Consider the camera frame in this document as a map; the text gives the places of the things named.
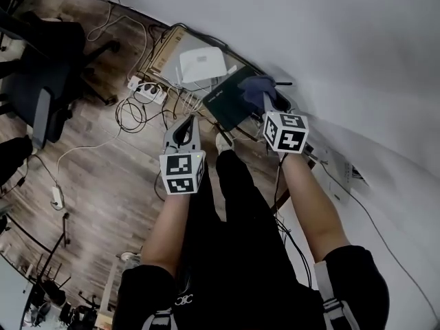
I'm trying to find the white cardboard box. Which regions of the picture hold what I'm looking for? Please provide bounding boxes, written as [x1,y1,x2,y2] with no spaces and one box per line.
[309,145,370,206]

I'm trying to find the white router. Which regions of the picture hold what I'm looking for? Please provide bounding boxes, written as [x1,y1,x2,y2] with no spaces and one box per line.
[175,45,239,89]

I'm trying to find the person's left forearm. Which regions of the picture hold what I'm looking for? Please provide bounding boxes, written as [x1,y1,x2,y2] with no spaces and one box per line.
[140,192,194,278]

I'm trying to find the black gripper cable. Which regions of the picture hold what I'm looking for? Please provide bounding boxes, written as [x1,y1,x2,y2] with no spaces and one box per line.
[273,155,314,289]

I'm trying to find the person's right forearm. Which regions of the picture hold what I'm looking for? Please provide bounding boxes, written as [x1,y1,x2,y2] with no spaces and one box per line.
[279,151,352,265]

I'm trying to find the grey shoulder strap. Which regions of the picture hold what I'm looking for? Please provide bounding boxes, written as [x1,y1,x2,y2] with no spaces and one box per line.
[313,259,359,330]
[142,305,173,330]

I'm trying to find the white power strip with plugs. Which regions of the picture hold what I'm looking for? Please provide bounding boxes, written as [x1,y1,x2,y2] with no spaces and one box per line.
[126,74,168,106]

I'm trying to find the grey cable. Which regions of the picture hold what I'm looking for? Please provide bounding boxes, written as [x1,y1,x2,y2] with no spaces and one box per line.
[319,161,440,327]

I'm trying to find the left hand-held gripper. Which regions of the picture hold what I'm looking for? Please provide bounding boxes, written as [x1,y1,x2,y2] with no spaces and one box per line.
[158,115,207,197]

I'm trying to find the small white power strip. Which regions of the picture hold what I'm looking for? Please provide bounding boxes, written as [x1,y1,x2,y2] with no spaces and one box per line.
[51,185,65,210]

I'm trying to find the white floor cable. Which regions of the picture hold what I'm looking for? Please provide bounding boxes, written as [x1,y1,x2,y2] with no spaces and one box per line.
[56,124,123,173]

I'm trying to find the grey flat box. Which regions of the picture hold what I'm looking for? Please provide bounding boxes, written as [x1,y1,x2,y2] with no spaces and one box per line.
[160,41,242,93]

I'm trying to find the person's white shoe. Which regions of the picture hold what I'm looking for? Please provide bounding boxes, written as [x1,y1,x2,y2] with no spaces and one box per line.
[214,131,235,155]

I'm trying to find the person's black shirt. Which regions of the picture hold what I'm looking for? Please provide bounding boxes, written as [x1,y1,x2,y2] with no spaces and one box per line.
[116,243,391,330]

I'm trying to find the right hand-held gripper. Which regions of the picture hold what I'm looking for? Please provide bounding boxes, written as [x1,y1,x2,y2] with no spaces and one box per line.
[262,92,310,155]

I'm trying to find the brown cardboard box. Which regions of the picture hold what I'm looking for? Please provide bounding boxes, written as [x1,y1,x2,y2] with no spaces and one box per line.
[147,23,194,79]

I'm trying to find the black network box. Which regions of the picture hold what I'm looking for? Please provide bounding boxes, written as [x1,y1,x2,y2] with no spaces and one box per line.
[201,65,294,134]

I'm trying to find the black office chair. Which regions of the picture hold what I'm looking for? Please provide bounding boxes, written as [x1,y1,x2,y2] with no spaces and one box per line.
[0,0,122,151]

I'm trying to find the person's black trousers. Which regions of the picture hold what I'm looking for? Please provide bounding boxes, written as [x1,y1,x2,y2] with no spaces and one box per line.
[174,148,311,306]

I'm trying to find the black floor cable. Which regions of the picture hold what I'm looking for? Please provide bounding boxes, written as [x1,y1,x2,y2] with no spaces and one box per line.
[114,93,170,134]

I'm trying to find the dark blue cloth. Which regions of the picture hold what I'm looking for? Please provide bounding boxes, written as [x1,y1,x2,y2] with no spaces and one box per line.
[238,74,278,108]

